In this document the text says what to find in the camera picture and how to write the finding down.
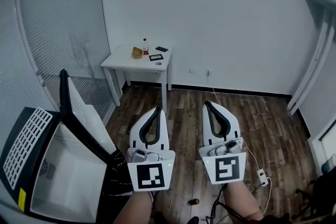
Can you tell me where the right gripper black cable bundle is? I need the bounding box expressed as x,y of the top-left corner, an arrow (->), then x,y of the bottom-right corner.
206,183 -> 246,224

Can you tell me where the brown cardboard box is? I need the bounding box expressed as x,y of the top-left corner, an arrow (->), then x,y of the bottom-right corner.
131,46 -> 143,59

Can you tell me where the person's left forearm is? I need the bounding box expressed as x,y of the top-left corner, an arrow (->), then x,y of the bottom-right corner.
112,189 -> 155,224

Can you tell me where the teal water bottle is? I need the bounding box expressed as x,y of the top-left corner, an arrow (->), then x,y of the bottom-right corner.
322,154 -> 336,174

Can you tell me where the white power strip cord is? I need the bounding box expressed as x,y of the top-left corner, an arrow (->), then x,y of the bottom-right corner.
206,70 -> 262,173

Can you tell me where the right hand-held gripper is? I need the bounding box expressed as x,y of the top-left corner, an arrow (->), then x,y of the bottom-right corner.
198,100 -> 247,184

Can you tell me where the white grid shelf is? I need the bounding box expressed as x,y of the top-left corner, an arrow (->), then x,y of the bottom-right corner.
2,106 -> 54,190

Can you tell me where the black thin cable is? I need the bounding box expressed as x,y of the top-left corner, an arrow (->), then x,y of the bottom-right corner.
251,182 -> 265,195

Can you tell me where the clear bottle red label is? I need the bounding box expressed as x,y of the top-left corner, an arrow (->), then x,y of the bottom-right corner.
142,37 -> 150,56

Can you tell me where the white power strip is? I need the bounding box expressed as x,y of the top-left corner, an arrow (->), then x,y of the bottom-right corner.
256,168 -> 270,187

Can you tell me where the person's right forearm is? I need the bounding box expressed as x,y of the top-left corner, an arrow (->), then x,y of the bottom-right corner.
222,182 -> 265,224

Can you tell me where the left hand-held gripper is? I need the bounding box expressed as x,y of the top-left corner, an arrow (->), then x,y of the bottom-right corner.
125,106 -> 176,192

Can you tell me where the black mini fridge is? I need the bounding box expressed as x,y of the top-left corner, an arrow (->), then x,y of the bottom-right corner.
0,68 -> 118,223

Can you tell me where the white side table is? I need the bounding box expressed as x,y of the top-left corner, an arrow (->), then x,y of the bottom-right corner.
100,44 -> 174,115

